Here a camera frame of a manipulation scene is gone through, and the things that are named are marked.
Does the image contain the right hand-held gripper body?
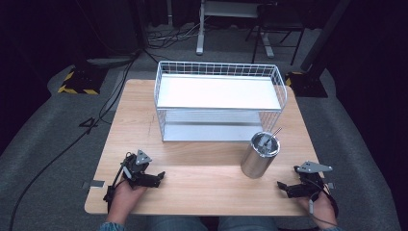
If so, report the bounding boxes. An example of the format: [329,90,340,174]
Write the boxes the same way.
[293,160,334,197]

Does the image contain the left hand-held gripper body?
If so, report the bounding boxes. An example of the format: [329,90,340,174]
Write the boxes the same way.
[121,148,153,189]

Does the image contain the person's left hand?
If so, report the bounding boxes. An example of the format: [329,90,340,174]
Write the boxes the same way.
[106,182,148,225]

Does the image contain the person's right hand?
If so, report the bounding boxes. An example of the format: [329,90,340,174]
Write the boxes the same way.
[295,192,339,230]

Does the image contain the stainless steel tumbler cup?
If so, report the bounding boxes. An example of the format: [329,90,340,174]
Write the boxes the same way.
[240,130,282,180]

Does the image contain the person's legs in jeans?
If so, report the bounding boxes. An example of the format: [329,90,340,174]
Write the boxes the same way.
[146,215,281,231]

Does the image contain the metal straw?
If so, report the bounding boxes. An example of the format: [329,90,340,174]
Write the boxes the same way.
[263,126,284,149]

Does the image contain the yellow black striped stand base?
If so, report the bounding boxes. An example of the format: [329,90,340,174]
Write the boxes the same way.
[57,64,109,96]
[284,70,329,99]

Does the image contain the black slanted pole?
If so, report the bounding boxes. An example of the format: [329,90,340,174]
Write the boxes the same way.
[300,0,352,73]

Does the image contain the black chair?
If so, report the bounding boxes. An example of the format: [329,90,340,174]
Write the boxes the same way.
[244,2,306,66]

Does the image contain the long black floor cable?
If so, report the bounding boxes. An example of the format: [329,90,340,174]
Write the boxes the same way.
[8,47,142,231]

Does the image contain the white wire shelf rack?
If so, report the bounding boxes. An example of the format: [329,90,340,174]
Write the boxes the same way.
[153,60,289,143]

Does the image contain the bundle of floor cables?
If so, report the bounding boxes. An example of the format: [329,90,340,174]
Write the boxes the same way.
[146,22,201,51]

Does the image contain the white desk frame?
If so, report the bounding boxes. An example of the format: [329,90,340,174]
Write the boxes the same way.
[195,0,276,60]

